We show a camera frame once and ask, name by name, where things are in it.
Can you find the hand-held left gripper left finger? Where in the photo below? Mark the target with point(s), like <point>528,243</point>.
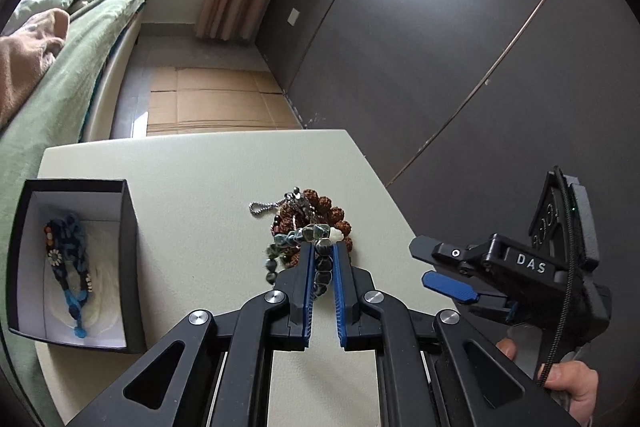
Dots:
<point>306,292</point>

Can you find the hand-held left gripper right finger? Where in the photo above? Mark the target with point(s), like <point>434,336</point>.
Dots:
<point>341,294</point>

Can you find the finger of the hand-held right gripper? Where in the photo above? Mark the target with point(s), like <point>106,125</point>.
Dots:
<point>450,286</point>
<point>440,253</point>

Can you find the black jewelry box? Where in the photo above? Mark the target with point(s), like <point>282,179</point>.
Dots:
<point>131,287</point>

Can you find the person's right hand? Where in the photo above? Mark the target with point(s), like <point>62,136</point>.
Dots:
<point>575,382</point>

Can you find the white box insert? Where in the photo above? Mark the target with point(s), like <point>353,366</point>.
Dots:
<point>107,287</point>

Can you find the flattened cardboard sheets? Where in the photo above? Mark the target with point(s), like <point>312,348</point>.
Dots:
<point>215,102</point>

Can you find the green bed with pillows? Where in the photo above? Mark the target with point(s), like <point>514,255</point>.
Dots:
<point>65,82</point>

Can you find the brown fleece blanket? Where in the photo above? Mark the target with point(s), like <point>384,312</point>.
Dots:
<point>25,57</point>

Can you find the white wall socket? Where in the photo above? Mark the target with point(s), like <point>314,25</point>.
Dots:
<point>293,17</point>

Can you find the white bed frame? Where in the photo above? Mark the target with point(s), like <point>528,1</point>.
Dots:
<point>117,72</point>

